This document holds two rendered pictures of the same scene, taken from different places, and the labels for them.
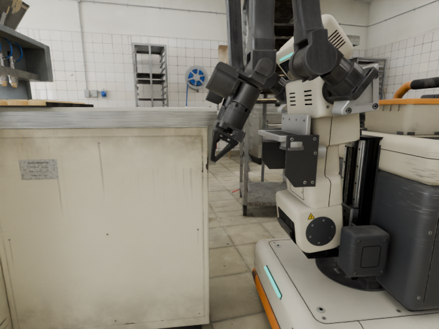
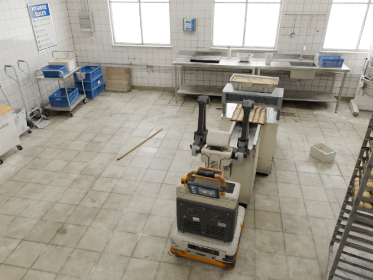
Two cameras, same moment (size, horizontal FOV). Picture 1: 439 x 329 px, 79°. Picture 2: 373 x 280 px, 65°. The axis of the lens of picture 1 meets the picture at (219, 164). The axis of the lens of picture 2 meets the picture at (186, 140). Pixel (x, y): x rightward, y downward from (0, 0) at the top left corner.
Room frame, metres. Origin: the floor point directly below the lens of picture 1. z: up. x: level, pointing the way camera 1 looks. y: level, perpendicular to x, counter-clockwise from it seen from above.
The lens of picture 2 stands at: (1.67, -2.60, 2.40)
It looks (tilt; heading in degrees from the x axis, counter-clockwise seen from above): 29 degrees down; 115
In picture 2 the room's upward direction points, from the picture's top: 1 degrees counter-clockwise
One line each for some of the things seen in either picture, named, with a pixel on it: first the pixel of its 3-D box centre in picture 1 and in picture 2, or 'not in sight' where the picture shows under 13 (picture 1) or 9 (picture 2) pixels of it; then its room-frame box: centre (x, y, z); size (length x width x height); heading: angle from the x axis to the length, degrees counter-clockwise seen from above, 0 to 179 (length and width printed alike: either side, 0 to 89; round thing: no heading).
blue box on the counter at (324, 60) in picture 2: not in sight; (330, 60); (1.77, 3.86, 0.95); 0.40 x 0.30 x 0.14; 17
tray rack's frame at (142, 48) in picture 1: (151, 107); not in sight; (4.38, 1.10, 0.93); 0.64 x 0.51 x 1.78; 17
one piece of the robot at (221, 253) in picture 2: not in sight; (203, 249); (1.00, -0.85, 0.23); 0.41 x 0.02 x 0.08; 7
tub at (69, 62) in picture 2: not in sight; (61, 64); (-3.10, 1.66, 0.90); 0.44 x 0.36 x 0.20; 23
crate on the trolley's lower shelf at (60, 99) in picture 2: not in sight; (64, 96); (-3.03, 1.49, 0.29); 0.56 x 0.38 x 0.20; 112
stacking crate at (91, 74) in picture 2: not in sight; (87, 73); (-3.20, 2.43, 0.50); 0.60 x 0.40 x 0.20; 107
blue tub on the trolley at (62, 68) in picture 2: not in sight; (54, 71); (-2.94, 1.31, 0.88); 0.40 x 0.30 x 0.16; 18
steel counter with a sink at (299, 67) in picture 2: not in sight; (255, 74); (0.40, 3.50, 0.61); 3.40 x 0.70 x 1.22; 14
